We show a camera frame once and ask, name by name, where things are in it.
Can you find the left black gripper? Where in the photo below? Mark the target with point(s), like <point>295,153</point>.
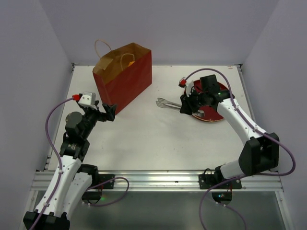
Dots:
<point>102,116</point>

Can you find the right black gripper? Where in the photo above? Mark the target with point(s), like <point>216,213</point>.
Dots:
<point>189,103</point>

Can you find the metal kitchen tongs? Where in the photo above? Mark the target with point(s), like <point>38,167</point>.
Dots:
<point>163,103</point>

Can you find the red brown paper bag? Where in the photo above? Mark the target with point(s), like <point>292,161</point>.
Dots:
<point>122,74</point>

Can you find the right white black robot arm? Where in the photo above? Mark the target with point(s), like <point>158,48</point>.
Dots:
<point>259,153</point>

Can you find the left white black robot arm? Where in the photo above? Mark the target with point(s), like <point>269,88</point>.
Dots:
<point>71,177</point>

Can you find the red round plate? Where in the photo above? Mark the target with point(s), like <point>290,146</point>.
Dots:
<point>211,112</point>

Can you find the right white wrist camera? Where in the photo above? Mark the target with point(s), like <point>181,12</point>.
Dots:
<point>187,85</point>

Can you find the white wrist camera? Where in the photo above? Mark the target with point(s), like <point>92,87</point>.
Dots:
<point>87,99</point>
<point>187,85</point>

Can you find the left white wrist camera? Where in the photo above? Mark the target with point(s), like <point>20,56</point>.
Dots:
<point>87,99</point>

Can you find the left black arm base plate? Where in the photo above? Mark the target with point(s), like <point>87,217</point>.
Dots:
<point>106,179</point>

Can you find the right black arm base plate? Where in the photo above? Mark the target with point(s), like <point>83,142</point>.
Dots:
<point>206,181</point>

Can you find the aluminium mounting rail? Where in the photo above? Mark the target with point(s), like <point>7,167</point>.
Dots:
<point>186,181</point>

